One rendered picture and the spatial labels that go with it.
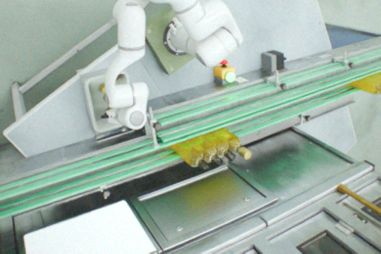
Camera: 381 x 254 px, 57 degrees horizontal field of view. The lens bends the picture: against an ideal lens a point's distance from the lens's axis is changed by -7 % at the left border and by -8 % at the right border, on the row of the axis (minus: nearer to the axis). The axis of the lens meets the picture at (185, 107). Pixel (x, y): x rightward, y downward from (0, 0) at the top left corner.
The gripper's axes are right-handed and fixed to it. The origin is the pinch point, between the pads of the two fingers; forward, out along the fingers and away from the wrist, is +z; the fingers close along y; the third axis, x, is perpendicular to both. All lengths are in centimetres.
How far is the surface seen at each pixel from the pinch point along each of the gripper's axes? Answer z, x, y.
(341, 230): -61, -51, 52
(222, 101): -9.2, -5.8, 42.5
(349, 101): 2, -28, 133
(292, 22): 2, 21, 98
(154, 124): -16.7, -6.1, 9.3
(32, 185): -7.9, -17.2, -38.4
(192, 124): -5.3, -12.9, 29.2
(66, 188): -3.2, -23.6, -26.8
